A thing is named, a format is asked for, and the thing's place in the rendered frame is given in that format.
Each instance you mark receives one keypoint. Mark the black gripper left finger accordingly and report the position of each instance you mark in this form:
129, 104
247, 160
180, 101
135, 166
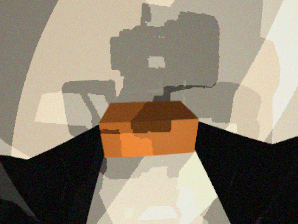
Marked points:
57, 186

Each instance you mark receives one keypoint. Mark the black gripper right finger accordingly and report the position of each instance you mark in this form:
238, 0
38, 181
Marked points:
247, 174

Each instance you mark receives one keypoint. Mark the orange block with dark blue face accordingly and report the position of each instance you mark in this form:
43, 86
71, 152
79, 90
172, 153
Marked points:
148, 128

